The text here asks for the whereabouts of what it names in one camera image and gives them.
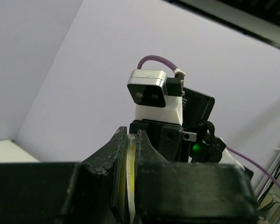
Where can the yellow pen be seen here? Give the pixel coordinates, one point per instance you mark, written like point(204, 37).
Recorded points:
point(130, 174)

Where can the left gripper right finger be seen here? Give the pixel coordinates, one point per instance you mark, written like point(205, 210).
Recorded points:
point(189, 193)

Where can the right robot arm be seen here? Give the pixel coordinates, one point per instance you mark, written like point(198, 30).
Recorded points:
point(208, 148)

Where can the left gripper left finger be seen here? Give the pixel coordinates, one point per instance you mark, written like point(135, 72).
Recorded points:
point(89, 192)

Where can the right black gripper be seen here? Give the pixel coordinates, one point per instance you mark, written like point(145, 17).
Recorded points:
point(170, 140)

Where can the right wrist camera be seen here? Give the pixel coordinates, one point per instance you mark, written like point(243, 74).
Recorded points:
point(156, 96)

